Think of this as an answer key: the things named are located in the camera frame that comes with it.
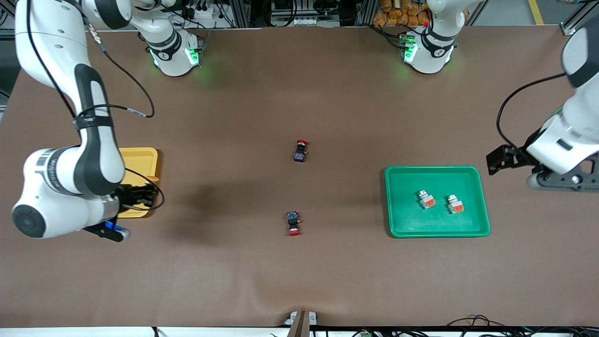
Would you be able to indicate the aluminium profile rail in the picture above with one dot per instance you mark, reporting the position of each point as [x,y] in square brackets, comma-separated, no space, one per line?
[572,27]

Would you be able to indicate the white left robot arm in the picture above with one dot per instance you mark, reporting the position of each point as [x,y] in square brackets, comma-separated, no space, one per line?
[428,56]

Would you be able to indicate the green button white orange housing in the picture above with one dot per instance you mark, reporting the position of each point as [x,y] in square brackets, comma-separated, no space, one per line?
[455,205]
[426,200]

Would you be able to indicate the green terminal connector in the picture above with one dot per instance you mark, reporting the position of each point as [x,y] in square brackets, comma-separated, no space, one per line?
[364,333]

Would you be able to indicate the brown table mat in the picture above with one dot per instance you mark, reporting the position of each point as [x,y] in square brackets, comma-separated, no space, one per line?
[299,93]

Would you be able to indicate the red mushroom push button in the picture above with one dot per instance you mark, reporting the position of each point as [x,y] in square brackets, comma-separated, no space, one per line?
[300,152]
[293,222]

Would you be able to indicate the green plastic tray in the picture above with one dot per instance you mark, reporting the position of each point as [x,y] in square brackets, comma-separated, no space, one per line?
[407,220]

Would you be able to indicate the pile of orange objects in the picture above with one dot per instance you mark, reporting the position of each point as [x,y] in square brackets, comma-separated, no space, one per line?
[402,11]

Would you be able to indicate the white power strip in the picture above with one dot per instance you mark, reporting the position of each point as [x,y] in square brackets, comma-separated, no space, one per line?
[299,21]

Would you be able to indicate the tan post with white bracket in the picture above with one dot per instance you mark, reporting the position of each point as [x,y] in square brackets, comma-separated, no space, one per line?
[300,324]

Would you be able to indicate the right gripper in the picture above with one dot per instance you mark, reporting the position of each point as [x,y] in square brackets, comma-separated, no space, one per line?
[127,196]

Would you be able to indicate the yellow plastic tray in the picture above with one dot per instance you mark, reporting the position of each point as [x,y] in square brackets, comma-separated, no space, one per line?
[140,161]

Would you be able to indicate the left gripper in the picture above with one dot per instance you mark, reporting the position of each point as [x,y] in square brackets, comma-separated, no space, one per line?
[523,156]

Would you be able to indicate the aluminium frame post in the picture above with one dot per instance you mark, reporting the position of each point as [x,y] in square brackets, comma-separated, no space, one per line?
[241,11]
[365,11]

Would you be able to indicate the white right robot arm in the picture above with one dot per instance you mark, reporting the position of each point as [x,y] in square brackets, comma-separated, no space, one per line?
[51,51]

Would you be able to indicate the power strip with black plugs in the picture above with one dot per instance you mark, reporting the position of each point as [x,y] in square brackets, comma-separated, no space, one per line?
[201,11]

